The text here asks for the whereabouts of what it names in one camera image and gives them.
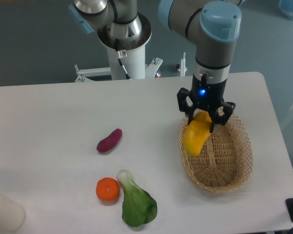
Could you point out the yellow mango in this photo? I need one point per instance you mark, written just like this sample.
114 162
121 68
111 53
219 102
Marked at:
197 133

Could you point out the purple sweet potato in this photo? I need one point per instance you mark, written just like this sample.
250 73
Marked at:
110 141

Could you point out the cream cylindrical bottle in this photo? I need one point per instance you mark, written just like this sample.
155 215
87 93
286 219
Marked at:
12 214

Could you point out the orange tangerine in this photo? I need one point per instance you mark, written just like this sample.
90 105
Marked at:
107 189

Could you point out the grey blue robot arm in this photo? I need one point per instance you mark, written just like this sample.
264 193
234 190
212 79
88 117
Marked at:
213 26

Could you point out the blue plastic bag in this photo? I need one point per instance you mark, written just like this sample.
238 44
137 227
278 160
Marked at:
286 7

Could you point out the woven bamboo basket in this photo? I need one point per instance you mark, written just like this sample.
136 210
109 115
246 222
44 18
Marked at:
225 161

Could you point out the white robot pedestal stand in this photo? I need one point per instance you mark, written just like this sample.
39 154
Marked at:
125 46

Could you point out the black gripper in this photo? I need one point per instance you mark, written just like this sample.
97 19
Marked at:
207 97

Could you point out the green bok choy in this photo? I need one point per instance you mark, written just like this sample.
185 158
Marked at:
138 207

